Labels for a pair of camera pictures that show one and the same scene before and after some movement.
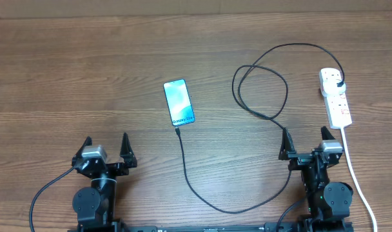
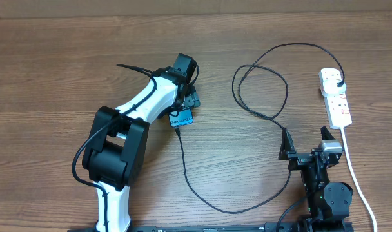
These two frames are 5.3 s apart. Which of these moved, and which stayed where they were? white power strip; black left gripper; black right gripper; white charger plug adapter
Moved: black left gripper
Stayed: black right gripper; white power strip; white charger plug adapter
